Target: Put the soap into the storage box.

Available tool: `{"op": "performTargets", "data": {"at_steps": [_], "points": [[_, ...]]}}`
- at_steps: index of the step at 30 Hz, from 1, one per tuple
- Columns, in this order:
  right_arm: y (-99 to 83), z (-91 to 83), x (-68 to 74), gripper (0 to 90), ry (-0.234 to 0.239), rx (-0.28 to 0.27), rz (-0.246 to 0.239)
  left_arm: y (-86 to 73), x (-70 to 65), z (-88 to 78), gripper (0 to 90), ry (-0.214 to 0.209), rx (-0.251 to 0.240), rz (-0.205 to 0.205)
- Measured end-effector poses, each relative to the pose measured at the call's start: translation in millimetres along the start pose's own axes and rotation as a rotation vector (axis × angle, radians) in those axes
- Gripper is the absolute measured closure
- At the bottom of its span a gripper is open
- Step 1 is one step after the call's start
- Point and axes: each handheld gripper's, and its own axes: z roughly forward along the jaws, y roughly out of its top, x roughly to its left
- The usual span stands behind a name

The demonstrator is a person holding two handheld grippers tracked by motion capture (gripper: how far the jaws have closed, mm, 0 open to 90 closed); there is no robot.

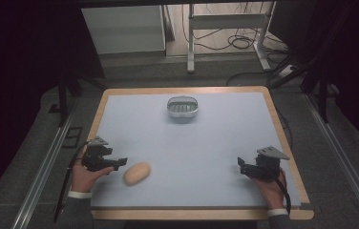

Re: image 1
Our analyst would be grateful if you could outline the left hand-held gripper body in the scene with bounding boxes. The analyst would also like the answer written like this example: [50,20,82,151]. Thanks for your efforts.
[81,135,116,173]

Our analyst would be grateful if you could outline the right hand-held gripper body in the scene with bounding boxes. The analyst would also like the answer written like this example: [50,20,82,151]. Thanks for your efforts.
[242,145,290,183]

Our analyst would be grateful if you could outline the tan bread roll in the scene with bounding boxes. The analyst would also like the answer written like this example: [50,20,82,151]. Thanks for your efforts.
[122,161,152,187]

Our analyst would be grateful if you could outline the small wire mesh basket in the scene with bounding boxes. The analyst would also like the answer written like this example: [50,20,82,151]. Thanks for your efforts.
[166,95,199,119]

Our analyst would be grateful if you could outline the person's left hand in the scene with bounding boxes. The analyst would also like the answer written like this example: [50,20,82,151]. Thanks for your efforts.
[71,157,115,194]

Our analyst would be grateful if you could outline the person's right hand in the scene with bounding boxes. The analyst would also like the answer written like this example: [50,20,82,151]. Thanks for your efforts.
[251,167,288,212]

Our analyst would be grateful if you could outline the light blue table mat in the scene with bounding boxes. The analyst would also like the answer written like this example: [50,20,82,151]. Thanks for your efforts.
[90,92,302,209]

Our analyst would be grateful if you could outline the black stand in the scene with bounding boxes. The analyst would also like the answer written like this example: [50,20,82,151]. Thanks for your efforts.
[48,71,107,128]
[267,18,341,124]

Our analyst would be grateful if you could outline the white power strip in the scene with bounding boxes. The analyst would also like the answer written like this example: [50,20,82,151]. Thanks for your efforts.
[277,64,297,79]

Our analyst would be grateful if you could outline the white cabinet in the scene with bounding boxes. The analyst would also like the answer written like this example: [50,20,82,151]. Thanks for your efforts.
[81,5,167,55]

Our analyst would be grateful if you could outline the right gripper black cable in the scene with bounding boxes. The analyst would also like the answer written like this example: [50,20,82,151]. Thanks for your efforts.
[272,169,292,216]

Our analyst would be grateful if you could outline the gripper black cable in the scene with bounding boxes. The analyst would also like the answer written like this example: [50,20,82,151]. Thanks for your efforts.
[272,169,292,216]
[53,139,92,223]

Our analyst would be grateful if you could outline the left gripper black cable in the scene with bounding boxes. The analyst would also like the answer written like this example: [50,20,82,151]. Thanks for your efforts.
[53,139,92,223]

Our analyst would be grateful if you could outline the aluminium rail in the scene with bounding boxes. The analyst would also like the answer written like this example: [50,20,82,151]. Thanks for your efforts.
[305,94,359,229]
[10,104,78,229]

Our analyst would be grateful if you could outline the black floor cables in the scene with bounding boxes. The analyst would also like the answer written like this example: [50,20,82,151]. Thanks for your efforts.
[180,3,291,65]

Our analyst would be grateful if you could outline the white metal desk frame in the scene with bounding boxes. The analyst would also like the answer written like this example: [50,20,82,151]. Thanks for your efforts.
[186,1,277,74]

